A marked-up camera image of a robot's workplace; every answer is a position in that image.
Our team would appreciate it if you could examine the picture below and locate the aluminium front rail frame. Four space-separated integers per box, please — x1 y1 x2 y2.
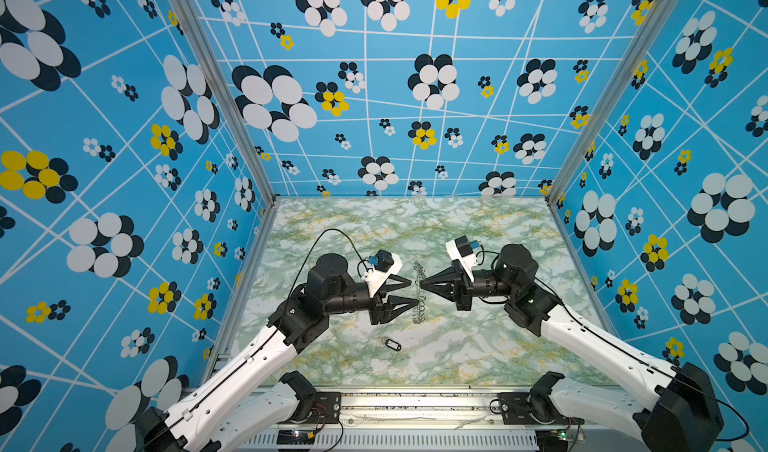
161 385 685 452

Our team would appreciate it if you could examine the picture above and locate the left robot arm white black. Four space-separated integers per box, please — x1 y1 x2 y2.
134 250 418 451

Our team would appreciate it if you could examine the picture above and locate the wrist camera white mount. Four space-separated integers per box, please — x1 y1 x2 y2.
445 236 481 282
364 249 403 298

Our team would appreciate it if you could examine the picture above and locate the left green circuit board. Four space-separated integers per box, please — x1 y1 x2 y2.
276 430 316 447

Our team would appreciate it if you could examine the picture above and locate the green circuit board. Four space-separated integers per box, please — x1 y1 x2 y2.
536 430 570 452
276 430 316 447

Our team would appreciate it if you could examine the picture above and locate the black key tag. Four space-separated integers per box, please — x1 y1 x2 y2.
384 338 402 352

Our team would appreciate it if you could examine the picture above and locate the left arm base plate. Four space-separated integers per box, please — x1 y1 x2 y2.
283 391 342 425

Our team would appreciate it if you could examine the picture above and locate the left aluminium corner post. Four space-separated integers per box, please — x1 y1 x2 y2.
169 0 276 210

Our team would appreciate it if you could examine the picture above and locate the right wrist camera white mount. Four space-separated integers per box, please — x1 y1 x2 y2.
445 236 481 282

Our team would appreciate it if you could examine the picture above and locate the right green circuit board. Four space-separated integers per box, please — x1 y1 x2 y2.
536 430 570 452

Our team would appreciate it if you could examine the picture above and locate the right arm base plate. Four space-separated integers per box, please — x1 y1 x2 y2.
489 392 585 428

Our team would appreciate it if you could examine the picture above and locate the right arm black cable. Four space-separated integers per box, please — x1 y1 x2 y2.
479 249 751 444

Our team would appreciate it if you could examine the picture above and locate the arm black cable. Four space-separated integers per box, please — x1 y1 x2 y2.
479 249 751 444
287 228 376 309

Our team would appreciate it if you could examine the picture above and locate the right aluminium corner post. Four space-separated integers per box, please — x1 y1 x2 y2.
546 0 679 210

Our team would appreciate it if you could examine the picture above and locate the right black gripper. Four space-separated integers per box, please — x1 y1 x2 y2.
423 262 520 315

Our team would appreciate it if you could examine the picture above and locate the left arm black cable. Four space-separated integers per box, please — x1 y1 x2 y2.
287 228 376 309

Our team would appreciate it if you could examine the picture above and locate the aluminium corner post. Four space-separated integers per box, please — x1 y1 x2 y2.
546 0 679 210
169 0 276 210

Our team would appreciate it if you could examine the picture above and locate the metal keyring disc with rings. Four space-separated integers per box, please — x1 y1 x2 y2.
413 261 426 324

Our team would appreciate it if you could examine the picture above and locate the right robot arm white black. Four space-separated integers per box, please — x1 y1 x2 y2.
419 239 724 451

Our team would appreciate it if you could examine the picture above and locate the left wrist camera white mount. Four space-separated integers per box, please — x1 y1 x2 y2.
364 249 403 298

